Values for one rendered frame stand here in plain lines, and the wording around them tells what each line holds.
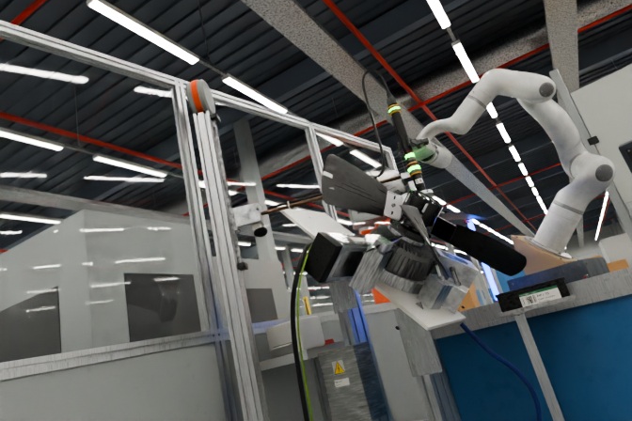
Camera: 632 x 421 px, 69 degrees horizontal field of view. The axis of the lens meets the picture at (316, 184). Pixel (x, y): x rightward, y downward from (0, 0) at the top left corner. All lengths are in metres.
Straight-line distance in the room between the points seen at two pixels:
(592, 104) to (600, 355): 1.92
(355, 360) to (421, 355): 0.20
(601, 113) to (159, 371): 2.87
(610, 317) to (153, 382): 1.48
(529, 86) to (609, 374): 1.02
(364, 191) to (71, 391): 0.99
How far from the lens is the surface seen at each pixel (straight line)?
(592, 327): 1.87
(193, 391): 1.64
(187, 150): 1.91
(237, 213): 1.66
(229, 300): 1.63
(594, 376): 1.90
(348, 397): 1.55
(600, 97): 3.42
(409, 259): 1.48
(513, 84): 1.94
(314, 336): 1.74
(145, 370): 1.56
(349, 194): 1.43
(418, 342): 1.48
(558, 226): 2.09
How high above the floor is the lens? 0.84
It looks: 20 degrees up
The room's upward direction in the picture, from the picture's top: 14 degrees counter-clockwise
